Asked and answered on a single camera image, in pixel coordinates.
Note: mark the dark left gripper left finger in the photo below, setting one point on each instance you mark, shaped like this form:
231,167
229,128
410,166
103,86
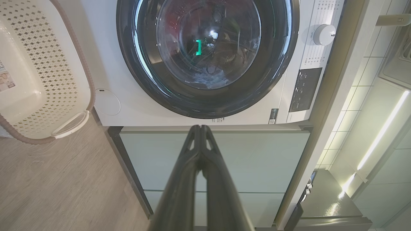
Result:
179,192

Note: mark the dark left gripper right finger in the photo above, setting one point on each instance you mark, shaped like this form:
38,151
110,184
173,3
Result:
221,199

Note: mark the black round washing machine door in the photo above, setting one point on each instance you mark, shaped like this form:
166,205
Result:
144,80

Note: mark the white front-load washing machine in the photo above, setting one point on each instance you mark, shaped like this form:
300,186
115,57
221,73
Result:
135,109

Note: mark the cream perforated laundry basket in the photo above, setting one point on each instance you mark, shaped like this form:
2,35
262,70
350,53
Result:
38,64

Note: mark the printed basket label sticker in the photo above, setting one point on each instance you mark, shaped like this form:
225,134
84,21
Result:
6,78

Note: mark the pale green cabinet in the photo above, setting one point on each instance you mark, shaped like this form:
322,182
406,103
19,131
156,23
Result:
273,160

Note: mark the steel kitchen sink counter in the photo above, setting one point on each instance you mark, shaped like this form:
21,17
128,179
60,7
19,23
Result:
324,199

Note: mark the white oval filter hatch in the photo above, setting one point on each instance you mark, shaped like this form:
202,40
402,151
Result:
107,102

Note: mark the black washer control display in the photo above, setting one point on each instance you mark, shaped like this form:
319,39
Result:
305,89

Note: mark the grey kitchen countertop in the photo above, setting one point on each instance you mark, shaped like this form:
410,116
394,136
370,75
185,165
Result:
340,80

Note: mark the white round washer dial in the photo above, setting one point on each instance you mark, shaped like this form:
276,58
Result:
323,34

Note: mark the grey range hood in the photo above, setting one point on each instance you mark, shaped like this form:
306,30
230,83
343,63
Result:
398,57

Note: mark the wall cabinet with light strip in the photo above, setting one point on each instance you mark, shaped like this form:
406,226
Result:
382,134

